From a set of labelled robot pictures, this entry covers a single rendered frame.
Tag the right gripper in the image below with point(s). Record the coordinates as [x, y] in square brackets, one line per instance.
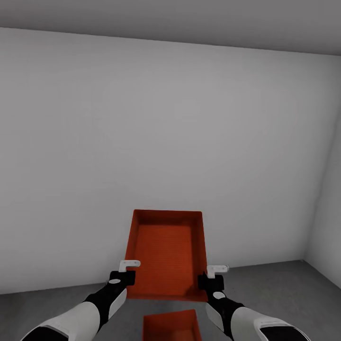
[204, 281]

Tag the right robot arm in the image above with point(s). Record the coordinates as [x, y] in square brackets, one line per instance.
[238, 322]

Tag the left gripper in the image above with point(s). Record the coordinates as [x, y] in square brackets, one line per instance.
[129, 276]

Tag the storage box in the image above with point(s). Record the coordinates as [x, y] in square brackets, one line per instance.
[171, 322]
[170, 246]

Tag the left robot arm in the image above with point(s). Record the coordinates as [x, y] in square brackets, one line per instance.
[86, 319]

